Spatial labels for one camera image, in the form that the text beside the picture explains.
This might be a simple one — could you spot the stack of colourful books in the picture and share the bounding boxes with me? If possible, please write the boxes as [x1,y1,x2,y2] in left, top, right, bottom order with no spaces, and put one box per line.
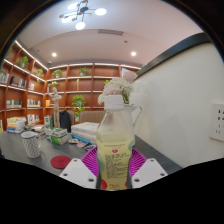
[6,116,27,134]

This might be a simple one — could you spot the flat round red coaster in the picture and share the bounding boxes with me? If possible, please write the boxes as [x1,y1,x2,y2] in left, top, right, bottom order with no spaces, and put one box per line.
[50,154,73,170]

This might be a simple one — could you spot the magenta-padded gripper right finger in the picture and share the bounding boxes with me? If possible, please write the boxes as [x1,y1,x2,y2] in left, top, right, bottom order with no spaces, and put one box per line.
[128,147,169,190]

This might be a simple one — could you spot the tall green and white carton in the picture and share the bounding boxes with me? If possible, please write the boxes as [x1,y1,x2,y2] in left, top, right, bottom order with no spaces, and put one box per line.
[44,115,52,130]

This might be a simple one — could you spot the white and pink flower bouquet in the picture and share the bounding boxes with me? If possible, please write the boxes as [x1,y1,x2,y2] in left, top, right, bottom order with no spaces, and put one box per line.
[97,76,135,106]

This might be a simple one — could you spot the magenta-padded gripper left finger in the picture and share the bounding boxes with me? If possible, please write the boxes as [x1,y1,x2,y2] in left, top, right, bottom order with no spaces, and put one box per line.
[59,146,100,190]

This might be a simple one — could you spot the ceiling lamp with round bulbs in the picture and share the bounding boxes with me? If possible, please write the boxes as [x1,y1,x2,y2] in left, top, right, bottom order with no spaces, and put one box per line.
[58,0,108,31]

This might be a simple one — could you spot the clear bottle with yellow drink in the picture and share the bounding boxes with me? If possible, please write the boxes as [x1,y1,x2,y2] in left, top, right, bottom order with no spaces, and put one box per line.
[95,94,136,191]

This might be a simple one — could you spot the dark chair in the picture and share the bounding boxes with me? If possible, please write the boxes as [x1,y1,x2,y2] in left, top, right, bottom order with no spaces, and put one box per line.
[53,110,73,133]

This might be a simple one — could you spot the wooden shelf unit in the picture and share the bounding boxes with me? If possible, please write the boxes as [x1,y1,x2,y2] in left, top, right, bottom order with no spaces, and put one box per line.
[0,39,143,134]

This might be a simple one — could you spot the beige chair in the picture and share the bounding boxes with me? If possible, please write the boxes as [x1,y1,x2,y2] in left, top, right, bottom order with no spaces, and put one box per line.
[78,110,106,124]

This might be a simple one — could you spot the white cup with triangle pattern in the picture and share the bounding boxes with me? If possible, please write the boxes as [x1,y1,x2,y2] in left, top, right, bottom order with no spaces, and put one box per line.
[20,130,42,159]

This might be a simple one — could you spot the white wall socket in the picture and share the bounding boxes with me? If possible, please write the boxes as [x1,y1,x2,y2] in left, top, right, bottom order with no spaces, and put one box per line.
[209,102,224,142]

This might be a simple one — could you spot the low stack of magazines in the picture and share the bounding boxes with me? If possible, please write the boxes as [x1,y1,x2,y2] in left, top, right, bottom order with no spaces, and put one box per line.
[24,123,47,136]

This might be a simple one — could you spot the flat blue box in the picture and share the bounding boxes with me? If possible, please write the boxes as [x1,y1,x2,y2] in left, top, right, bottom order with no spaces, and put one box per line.
[70,133,93,145]

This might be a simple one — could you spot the small white packet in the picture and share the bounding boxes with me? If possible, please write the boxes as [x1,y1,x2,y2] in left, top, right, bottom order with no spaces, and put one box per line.
[76,141,89,149]
[84,143,97,151]

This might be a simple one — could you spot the green and white box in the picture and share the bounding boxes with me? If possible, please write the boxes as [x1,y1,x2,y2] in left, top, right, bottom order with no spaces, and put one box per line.
[49,127,69,146]

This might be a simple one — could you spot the wooden artist mannequin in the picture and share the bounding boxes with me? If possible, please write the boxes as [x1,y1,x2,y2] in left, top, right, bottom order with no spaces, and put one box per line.
[47,83,63,129]

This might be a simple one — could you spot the ceiling air vent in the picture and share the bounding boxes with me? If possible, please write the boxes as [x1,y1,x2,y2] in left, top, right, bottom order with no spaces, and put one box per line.
[97,28,124,36]

